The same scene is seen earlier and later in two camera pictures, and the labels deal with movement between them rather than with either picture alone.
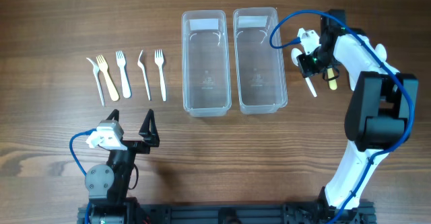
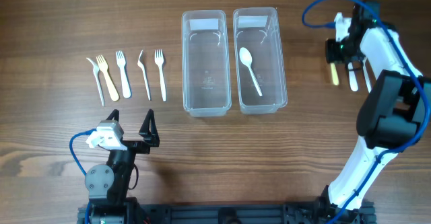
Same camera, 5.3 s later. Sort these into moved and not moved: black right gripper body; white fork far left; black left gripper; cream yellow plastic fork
Moved: black right gripper body
Not moved: black left gripper; white fork far left; cream yellow plastic fork
